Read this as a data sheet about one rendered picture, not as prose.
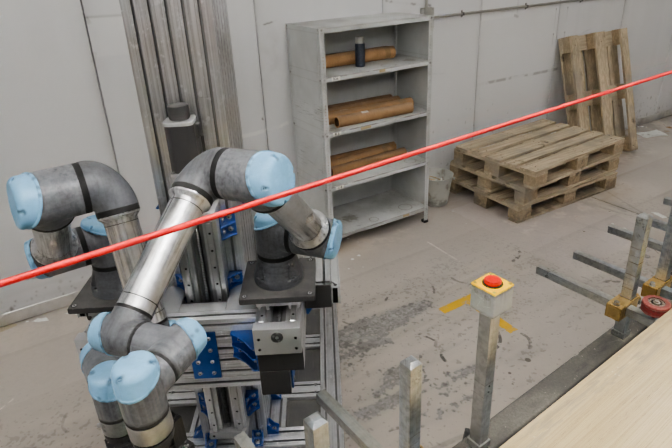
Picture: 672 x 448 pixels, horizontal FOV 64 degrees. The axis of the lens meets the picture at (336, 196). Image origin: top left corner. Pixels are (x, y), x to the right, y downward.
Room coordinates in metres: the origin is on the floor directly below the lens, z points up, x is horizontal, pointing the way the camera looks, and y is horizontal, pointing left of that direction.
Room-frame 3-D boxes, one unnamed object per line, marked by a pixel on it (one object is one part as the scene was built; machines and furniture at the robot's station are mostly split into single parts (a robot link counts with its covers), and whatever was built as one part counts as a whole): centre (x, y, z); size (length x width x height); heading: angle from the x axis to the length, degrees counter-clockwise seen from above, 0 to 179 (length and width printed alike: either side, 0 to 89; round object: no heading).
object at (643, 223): (1.49, -0.96, 0.92); 0.03 x 0.03 x 0.48; 35
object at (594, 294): (1.55, -0.87, 0.83); 0.43 x 0.03 x 0.04; 35
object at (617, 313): (1.48, -0.94, 0.83); 0.13 x 0.06 x 0.05; 125
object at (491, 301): (1.06, -0.36, 1.18); 0.07 x 0.07 x 0.08; 35
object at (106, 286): (1.41, 0.68, 1.09); 0.15 x 0.15 x 0.10
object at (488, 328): (1.06, -0.36, 0.93); 0.05 x 0.04 x 0.45; 125
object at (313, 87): (3.73, -0.22, 0.78); 0.90 x 0.45 x 1.55; 121
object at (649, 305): (1.38, -0.99, 0.85); 0.08 x 0.08 x 0.11
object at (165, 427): (0.70, 0.34, 1.21); 0.08 x 0.08 x 0.05
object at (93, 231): (1.41, 0.69, 1.21); 0.13 x 0.12 x 0.14; 123
